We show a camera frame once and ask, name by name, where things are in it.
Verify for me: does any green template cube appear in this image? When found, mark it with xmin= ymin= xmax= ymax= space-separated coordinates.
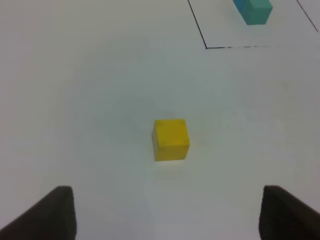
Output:
xmin=240 ymin=0 xmax=273 ymax=25

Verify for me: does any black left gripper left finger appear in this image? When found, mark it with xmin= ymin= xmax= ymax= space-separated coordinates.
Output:
xmin=0 ymin=186 xmax=77 ymax=240

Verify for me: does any yellow cube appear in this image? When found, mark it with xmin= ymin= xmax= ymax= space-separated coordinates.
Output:
xmin=152 ymin=119 xmax=190 ymax=162

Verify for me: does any blue template cube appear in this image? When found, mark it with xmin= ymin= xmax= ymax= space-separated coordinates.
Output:
xmin=233 ymin=0 xmax=246 ymax=13

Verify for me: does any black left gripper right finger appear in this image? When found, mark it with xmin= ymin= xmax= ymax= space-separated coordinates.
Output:
xmin=258 ymin=185 xmax=320 ymax=240

